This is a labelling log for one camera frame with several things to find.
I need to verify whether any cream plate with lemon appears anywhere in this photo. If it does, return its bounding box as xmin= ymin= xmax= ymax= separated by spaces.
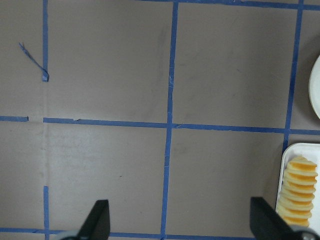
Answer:
xmin=308 ymin=56 xmax=320 ymax=118

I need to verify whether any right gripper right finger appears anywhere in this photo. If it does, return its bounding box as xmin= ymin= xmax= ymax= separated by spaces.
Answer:
xmin=250 ymin=197 xmax=306 ymax=240

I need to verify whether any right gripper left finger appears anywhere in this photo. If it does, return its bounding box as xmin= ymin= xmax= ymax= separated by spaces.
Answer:
xmin=76 ymin=199 xmax=111 ymax=240

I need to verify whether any sliced bread loaf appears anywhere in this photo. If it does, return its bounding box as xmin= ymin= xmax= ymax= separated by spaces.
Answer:
xmin=276 ymin=156 xmax=318 ymax=227

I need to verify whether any white rectangular tray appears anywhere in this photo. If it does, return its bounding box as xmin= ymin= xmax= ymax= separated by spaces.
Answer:
xmin=276 ymin=143 xmax=320 ymax=233

